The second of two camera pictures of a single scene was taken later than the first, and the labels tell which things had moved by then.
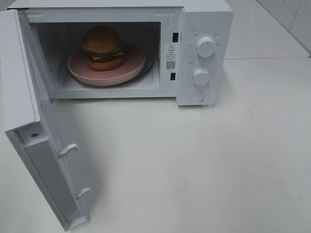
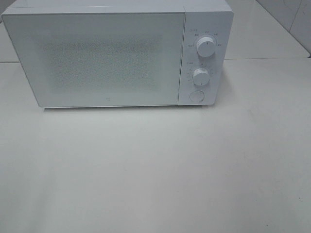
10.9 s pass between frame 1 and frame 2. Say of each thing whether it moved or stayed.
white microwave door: moved
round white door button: stayed
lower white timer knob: stayed
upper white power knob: stayed
